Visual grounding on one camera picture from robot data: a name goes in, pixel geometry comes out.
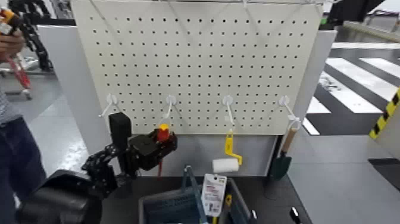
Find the person in dark jeans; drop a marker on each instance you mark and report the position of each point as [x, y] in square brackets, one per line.
[18, 162]

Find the orange black handheld device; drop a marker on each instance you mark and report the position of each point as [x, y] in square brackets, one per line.
[9, 20]

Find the white carded tool package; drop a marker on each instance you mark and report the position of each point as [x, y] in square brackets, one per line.
[214, 194]

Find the black table frame post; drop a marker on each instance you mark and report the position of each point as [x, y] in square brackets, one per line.
[273, 150]

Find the grey blue folding crate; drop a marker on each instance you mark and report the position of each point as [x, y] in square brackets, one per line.
[172, 208]

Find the yellow black hazard striped post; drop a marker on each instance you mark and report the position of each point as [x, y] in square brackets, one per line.
[384, 119]

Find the white pegboard hook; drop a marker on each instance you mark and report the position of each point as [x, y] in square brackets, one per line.
[112, 99]
[284, 100]
[227, 100]
[171, 100]

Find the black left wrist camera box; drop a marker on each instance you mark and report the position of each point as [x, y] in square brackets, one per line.
[120, 128]

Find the white partition panel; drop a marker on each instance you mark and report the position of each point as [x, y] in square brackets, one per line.
[62, 78]

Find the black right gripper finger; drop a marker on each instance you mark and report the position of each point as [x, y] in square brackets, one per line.
[253, 214]
[294, 215]

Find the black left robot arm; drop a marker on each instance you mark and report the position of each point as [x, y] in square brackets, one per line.
[62, 200]

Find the black monitor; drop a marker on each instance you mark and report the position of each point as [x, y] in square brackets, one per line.
[353, 9]

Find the person's hand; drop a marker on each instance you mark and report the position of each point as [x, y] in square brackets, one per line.
[9, 45]

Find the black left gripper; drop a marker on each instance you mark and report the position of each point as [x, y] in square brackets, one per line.
[143, 151]

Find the beige metal pegboard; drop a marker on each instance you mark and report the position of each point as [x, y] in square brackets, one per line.
[200, 62]

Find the red yellow screwdriver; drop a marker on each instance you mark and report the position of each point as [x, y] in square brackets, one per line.
[163, 136]

